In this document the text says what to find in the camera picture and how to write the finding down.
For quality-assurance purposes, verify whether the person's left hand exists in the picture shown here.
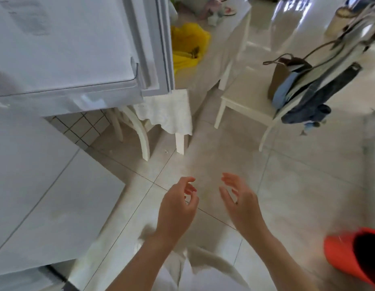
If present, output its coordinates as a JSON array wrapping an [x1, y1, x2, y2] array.
[[156, 176, 200, 243]]

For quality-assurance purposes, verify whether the person's right hand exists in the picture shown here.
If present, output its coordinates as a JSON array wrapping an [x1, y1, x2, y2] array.
[[219, 172, 267, 238]]

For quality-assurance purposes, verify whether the yellow plastic bag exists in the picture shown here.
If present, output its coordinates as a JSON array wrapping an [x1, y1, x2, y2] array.
[[171, 22, 211, 75]]

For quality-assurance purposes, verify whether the white refrigerator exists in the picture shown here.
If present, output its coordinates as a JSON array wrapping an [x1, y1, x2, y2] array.
[[0, 0, 175, 291]]

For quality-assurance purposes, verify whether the person's left forearm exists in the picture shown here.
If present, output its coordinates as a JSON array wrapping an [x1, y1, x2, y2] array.
[[105, 233, 176, 291]]

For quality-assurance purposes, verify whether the person's right forearm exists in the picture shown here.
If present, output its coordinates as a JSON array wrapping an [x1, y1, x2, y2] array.
[[249, 227, 320, 291]]

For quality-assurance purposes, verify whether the brown paper bag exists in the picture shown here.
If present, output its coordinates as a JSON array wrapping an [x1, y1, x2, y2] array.
[[262, 53, 313, 100]]

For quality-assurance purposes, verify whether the orange bin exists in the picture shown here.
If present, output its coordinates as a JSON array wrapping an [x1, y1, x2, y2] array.
[[323, 227, 375, 288]]

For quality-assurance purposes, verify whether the white cushioned chair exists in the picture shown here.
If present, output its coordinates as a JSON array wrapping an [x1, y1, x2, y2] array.
[[214, 2, 375, 152]]

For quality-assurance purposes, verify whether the light blue cloth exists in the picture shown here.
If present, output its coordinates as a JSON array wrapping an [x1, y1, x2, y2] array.
[[272, 72, 300, 110]]

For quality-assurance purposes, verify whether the round dining table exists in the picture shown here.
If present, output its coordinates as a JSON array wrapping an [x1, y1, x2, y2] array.
[[132, 0, 252, 137]]

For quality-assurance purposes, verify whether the beige cylindrical container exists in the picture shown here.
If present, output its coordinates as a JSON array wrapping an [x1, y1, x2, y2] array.
[[324, 6, 358, 38]]

